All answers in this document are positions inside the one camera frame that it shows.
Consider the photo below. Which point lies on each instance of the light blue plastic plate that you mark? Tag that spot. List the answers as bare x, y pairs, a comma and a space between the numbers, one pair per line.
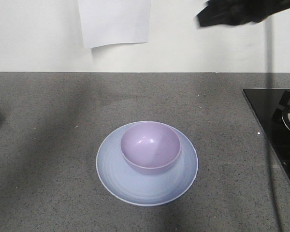
135, 188

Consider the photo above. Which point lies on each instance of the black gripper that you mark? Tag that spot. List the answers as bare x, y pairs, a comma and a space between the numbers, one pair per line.
239, 12

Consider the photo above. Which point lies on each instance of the black glass gas stove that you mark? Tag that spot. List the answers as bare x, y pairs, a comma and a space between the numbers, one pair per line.
268, 105

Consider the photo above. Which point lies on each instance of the purple plastic bowl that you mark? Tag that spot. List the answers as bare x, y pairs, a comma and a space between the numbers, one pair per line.
150, 147

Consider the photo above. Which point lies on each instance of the white paper sheet on wall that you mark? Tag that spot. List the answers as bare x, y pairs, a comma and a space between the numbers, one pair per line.
107, 22

